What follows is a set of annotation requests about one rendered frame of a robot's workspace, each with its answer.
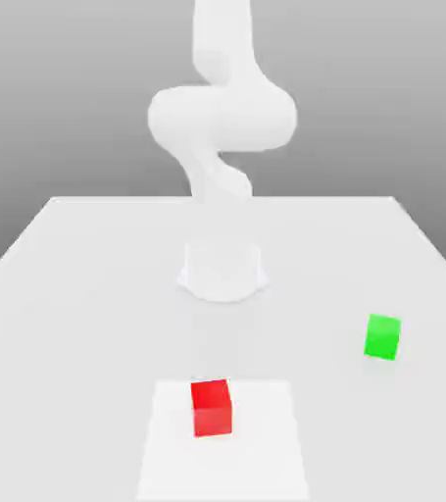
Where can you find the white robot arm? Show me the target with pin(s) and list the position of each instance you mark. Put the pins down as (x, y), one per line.
(222, 117)

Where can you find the small red cube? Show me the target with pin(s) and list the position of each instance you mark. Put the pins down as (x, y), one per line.
(211, 408)

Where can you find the small green cube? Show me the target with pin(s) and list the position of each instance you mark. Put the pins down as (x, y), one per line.
(382, 337)

